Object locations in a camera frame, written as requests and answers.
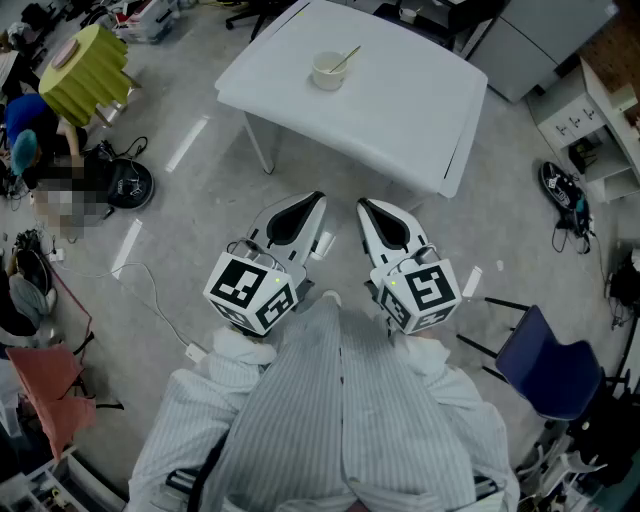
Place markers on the grey cabinet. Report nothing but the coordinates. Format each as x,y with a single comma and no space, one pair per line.
530,45

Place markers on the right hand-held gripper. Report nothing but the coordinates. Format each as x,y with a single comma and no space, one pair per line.
425,295

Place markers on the small white mug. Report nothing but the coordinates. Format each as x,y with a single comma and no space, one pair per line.
408,15

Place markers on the pink plate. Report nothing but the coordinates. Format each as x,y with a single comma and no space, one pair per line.
65,52

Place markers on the dark blue chair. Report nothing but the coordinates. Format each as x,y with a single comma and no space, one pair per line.
550,370

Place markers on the black office chair base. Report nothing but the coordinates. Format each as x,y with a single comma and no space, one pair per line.
250,17

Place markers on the person's white shoe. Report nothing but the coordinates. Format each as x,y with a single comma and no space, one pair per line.
331,296

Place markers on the white drawer shelf unit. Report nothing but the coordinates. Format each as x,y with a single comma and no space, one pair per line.
590,135

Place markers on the clear plastic storage box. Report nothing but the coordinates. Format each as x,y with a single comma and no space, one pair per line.
145,22

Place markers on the pale yellow box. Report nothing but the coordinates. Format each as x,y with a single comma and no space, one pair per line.
625,98

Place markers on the black round device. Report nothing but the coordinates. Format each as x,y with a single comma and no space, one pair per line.
131,184

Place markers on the green cloth round table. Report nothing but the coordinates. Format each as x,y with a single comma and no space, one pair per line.
85,75

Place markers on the salmon chair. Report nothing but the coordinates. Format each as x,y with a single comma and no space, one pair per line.
50,390

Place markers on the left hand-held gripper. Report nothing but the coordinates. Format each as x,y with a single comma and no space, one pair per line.
250,295

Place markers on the gold spoon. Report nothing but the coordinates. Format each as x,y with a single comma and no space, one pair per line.
347,58

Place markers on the white cup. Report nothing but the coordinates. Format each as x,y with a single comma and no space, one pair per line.
329,75

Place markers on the black patterned bag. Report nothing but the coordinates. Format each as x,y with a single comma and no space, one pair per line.
559,185

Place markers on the white table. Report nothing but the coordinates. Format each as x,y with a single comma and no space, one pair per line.
360,110

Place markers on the white power adapter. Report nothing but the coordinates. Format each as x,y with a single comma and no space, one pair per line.
196,351

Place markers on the white office chair base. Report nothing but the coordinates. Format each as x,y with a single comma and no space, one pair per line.
565,475

